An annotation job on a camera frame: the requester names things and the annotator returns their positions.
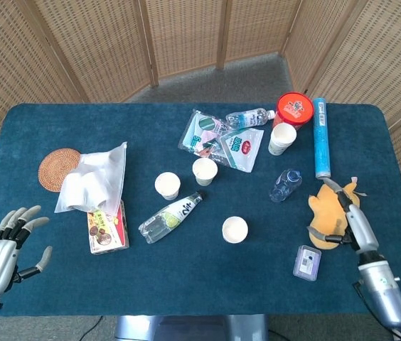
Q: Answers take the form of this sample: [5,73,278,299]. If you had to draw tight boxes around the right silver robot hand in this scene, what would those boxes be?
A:
[306,178,380,254]

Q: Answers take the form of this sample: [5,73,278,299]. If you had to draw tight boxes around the small clear plastic bottle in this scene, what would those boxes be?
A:
[269,168,303,203]

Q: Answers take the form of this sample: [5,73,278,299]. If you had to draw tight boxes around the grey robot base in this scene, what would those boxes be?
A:
[114,314,269,341]

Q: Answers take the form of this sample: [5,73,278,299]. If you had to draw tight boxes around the paper cup blue flower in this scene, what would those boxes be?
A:
[221,216,249,244]

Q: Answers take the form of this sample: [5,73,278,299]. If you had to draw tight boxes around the water bottle blue label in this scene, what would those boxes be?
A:
[225,108,277,129]

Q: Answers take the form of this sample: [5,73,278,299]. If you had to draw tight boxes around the paper cup fern print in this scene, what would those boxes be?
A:
[191,158,219,187]

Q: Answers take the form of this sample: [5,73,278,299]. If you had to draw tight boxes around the lime soda bottle black cap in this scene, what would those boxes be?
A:
[138,191,207,244]

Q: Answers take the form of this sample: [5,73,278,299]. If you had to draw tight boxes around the paper cup grey lettering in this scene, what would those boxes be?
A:
[154,171,181,201]

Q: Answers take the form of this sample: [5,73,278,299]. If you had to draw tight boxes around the orange plush toy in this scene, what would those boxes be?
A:
[306,176,367,249]

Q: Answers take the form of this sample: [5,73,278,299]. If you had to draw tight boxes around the small purple plastic box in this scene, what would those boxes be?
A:
[292,244,322,282]

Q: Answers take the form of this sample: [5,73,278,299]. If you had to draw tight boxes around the blue cylindrical tube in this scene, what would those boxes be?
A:
[312,97,332,180]

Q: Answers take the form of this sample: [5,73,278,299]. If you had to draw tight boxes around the round woven rattan coaster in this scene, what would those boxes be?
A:
[38,148,82,193]

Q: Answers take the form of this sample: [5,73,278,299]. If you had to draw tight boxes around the chocolate cookie box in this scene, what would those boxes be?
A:
[86,199,130,255]

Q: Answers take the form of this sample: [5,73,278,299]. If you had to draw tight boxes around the stacked white paper cups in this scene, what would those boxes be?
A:
[268,123,298,156]

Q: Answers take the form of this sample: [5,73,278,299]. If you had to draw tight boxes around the white plastic bag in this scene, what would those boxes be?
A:
[53,141,129,214]

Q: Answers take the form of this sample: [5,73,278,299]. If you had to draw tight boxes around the red lidded snack canister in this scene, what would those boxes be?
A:
[272,92,315,133]

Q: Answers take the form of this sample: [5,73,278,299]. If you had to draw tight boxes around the white green salt pouch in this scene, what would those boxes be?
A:
[214,127,264,173]

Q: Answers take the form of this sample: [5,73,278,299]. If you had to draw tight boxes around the blue table cloth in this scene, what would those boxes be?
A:
[0,102,401,317]

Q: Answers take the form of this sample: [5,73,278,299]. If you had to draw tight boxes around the woven bamboo folding screen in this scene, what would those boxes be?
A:
[0,0,401,214]

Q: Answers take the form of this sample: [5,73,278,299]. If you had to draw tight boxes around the black floor cable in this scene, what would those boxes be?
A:
[88,315,106,341]

